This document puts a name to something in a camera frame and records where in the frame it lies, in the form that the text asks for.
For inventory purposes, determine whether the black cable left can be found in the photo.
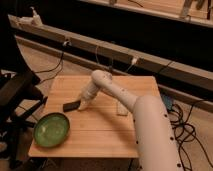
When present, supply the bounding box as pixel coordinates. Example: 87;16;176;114
33;41;69;84

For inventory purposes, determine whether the blue object on floor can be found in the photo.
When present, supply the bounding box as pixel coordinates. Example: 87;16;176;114
162;95;173;110

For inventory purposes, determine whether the green bowl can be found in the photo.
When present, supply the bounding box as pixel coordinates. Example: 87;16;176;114
33;112;70;148

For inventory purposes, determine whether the black eraser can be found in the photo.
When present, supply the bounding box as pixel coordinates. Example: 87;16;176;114
63;101;80;112

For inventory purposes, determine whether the black stand left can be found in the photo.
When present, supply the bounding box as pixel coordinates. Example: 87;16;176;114
0;71;47;169

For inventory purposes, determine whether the long wooden beam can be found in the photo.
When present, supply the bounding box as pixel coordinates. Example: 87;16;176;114
9;15;213;92

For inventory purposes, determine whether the white bottle on beam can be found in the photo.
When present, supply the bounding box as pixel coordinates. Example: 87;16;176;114
30;6;43;26

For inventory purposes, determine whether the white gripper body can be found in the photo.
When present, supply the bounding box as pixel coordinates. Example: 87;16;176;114
81;81;100;101

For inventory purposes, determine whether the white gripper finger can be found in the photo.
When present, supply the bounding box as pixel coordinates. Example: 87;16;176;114
78;100;89;111

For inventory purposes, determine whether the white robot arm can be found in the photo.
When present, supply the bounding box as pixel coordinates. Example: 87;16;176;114
79;70;183;171

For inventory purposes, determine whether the black cable bundle right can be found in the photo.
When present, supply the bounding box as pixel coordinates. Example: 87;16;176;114
168;99;213;171

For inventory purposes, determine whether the wooden table board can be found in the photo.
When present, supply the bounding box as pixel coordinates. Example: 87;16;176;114
27;74;161;159

